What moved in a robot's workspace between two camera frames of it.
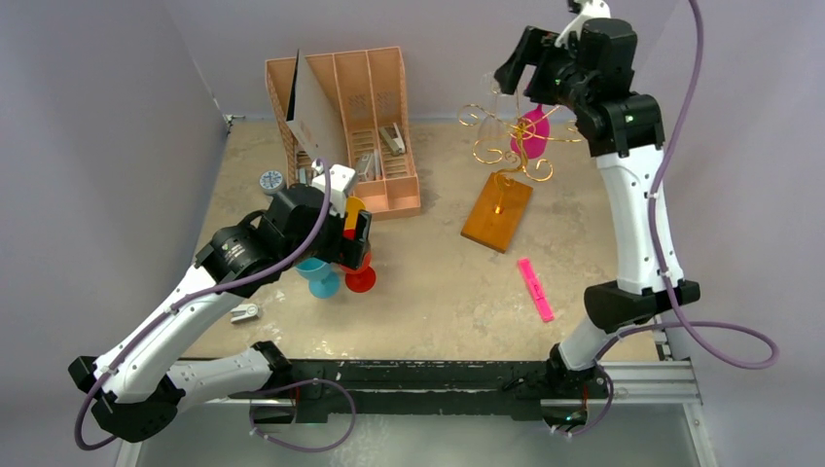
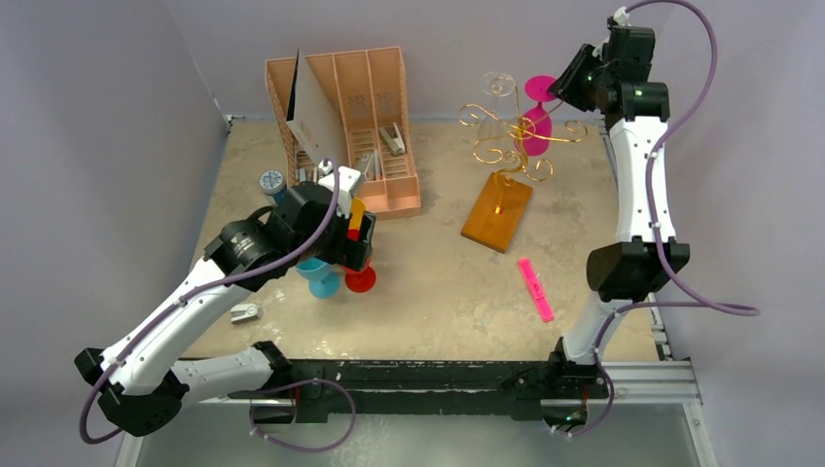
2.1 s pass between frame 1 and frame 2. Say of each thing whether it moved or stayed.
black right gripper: moved
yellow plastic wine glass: stayed
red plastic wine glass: stayed
